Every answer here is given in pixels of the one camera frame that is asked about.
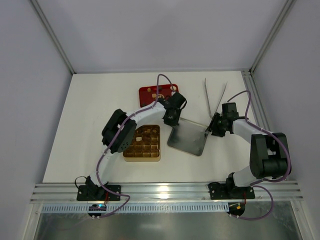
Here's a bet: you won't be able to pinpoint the silver tin lid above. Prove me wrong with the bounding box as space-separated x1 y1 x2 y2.
167 118 209 157

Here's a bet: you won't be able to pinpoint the metal tongs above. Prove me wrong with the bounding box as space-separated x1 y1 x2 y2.
203 78 228 118

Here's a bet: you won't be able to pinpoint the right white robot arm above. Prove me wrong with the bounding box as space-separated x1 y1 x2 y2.
207 102 292 200

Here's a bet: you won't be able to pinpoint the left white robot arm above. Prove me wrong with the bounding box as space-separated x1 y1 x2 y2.
77 92 187 201

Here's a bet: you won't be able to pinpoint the red chocolate tray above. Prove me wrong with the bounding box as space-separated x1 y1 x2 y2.
138 83 179 108

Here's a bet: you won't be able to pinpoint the gold chocolate box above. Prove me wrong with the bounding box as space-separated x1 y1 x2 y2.
122 125 161 163

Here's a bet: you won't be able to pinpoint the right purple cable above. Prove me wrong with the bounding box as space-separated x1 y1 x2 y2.
226 90 293 220

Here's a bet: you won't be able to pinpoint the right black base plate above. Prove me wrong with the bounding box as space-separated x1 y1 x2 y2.
208 182 256 200

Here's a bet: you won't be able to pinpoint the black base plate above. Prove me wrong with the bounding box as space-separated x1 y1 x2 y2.
76 185 121 202
208 182 256 200

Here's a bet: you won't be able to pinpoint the slotted cable duct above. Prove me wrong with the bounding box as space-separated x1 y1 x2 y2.
41 202 229 215

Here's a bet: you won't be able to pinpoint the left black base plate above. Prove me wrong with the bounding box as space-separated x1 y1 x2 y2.
76 185 121 202

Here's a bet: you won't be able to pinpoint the aluminium rail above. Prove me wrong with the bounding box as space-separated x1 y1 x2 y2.
30 180 304 203

